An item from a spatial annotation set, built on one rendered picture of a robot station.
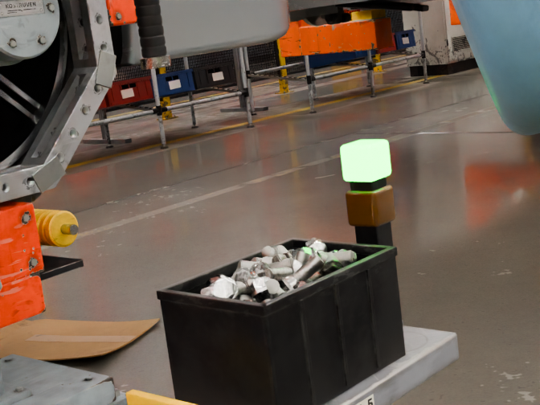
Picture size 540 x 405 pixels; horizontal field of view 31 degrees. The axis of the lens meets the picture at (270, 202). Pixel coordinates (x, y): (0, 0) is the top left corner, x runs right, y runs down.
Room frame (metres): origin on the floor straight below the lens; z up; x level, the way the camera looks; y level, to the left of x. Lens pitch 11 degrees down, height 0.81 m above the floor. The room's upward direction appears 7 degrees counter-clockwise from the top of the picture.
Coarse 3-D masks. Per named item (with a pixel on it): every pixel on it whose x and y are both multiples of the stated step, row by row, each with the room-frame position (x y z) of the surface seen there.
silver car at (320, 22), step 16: (288, 0) 4.10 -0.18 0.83; (304, 0) 4.04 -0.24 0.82; (320, 0) 3.98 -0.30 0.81; (336, 0) 3.93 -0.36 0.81; (352, 0) 3.88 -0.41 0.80; (368, 0) 3.83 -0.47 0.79; (384, 0) 4.90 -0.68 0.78; (400, 0) 5.17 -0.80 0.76; (416, 0) 5.65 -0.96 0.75; (432, 0) 5.94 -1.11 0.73; (304, 16) 4.58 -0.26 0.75; (320, 16) 5.03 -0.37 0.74; (336, 16) 4.90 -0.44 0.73
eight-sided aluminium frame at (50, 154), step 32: (64, 0) 1.65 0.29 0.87; (96, 0) 1.63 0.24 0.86; (96, 32) 1.62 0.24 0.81; (96, 64) 1.62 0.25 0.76; (64, 96) 1.61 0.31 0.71; (96, 96) 1.61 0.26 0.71; (64, 128) 1.55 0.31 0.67; (32, 160) 1.54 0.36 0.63; (64, 160) 1.55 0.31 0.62; (0, 192) 1.45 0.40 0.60; (32, 192) 1.49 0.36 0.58
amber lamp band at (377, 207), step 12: (348, 192) 1.04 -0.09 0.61; (360, 192) 1.03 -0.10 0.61; (372, 192) 1.02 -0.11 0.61; (384, 192) 1.03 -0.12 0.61; (348, 204) 1.04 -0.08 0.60; (360, 204) 1.03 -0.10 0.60; (372, 204) 1.02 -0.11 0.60; (384, 204) 1.03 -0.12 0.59; (348, 216) 1.04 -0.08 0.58; (360, 216) 1.03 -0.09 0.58; (372, 216) 1.02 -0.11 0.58; (384, 216) 1.03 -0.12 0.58
